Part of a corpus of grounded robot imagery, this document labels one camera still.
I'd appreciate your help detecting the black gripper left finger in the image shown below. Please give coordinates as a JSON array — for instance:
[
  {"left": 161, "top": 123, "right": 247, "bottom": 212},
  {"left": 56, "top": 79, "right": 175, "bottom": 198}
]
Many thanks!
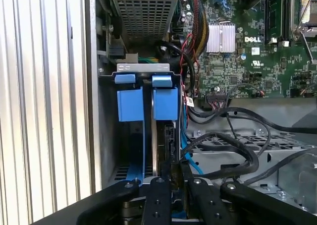
[{"left": 76, "top": 157, "right": 174, "bottom": 225}]

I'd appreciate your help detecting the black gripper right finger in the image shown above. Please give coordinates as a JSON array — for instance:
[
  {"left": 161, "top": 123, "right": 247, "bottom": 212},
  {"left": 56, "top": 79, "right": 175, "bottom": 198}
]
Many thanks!
[{"left": 180, "top": 160, "right": 317, "bottom": 225}]

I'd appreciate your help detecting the thick black disk power wire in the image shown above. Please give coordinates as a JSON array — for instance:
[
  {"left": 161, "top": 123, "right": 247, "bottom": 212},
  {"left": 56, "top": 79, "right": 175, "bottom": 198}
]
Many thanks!
[{"left": 179, "top": 132, "right": 260, "bottom": 183}]

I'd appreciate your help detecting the hard disk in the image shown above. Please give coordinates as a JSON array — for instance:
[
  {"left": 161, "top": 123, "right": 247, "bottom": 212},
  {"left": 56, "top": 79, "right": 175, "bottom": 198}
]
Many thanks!
[{"left": 151, "top": 75, "right": 181, "bottom": 183}]

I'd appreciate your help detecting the empty blue disk carrier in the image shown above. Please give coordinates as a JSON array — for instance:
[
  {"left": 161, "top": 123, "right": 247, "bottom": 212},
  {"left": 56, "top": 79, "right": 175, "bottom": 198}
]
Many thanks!
[{"left": 113, "top": 72, "right": 147, "bottom": 182}]

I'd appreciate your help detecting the grey metal disk bay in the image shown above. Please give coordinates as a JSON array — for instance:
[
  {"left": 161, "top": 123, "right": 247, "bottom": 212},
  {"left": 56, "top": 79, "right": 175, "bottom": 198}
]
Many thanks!
[{"left": 98, "top": 62, "right": 183, "bottom": 186}]

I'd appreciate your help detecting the black RAM slot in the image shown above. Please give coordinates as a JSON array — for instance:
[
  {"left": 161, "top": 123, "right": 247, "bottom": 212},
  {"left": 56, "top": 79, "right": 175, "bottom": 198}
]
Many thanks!
[{"left": 282, "top": 0, "right": 292, "bottom": 47}]

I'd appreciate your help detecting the grey perforated drive cage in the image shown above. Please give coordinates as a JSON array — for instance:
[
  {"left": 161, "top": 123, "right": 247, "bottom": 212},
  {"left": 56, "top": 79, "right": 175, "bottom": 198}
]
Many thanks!
[{"left": 185, "top": 128, "right": 317, "bottom": 206}]

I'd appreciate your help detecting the black open PC case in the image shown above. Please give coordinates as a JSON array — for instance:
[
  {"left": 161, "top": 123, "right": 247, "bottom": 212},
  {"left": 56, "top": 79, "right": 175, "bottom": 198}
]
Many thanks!
[{"left": 84, "top": 0, "right": 317, "bottom": 211}]

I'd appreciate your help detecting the green Dell motherboard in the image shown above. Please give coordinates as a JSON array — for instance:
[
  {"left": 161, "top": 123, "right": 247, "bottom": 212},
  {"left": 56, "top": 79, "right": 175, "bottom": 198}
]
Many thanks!
[{"left": 170, "top": 0, "right": 317, "bottom": 99}]

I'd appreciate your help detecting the silver finned chipset heatsink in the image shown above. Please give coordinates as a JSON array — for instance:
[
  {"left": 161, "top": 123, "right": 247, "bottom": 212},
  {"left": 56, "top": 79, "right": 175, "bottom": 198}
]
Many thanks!
[{"left": 206, "top": 22, "right": 236, "bottom": 54}]

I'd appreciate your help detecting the thin metal locking lever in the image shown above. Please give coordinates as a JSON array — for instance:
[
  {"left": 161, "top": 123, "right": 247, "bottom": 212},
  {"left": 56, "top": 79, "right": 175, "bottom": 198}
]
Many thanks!
[{"left": 299, "top": 31, "right": 317, "bottom": 65}]

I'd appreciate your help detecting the grey power supply unit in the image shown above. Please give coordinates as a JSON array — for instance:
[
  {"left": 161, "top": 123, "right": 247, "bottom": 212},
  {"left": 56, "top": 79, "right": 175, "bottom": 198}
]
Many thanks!
[{"left": 98, "top": 0, "right": 180, "bottom": 46}]

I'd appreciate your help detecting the metal socket cover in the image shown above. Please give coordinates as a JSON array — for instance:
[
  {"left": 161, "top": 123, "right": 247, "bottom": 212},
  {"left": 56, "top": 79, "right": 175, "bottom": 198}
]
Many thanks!
[{"left": 298, "top": 24, "right": 317, "bottom": 40}]

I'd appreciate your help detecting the installed green RAM stick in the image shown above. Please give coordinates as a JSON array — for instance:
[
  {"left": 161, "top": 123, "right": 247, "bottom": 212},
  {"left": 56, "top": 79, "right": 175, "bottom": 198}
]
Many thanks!
[{"left": 264, "top": 0, "right": 283, "bottom": 44}]

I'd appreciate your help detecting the CPU socket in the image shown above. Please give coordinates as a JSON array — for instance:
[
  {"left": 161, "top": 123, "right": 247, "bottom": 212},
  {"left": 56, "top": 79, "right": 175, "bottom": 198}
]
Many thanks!
[{"left": 293, "top": 0, "right": 317, "bottom": 27}]

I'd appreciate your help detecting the blue disk data wire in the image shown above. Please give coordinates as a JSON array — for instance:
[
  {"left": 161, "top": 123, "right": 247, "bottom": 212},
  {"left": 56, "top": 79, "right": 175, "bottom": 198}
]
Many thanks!
[{"left": 180, "top": 130, "right": 204, "bottom": 176}]

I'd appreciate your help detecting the thin black cable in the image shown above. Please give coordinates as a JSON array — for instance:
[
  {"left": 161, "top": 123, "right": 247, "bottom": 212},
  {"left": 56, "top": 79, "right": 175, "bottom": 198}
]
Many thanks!
[{"left": 244, "top": 147, "right": 317, "bottom": 186}]

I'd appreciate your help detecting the long black cable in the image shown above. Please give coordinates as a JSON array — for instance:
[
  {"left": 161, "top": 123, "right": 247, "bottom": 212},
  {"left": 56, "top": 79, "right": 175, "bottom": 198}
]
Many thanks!
[{"left": 188, "top": 106, "right": 317, "bottom": 134}]

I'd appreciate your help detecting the black multi-wire board connector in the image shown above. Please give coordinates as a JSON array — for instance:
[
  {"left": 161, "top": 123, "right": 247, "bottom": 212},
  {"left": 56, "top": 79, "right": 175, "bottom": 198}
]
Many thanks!
[{"left": 206, "top": 92, "right": 228, "bottom": 110}]

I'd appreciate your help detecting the thick black looped cable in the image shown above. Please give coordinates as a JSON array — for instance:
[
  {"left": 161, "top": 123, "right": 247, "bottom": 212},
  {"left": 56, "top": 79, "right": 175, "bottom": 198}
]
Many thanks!
[{"left": 155, "top": 40, "right": 197, "bottom": 92}]

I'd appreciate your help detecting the red black twisted wire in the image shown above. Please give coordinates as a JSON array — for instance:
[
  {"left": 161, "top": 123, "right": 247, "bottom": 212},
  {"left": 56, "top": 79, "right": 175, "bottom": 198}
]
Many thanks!
[{"left": 179, "top": 33, "right": 201, "bottom": 97}]

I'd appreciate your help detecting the multicolour power wire bundle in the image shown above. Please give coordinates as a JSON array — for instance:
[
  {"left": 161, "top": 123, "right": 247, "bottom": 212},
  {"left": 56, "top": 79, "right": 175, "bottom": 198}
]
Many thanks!
[{"left": 190, "top": 0, "right": 210, "bottom": 59}]

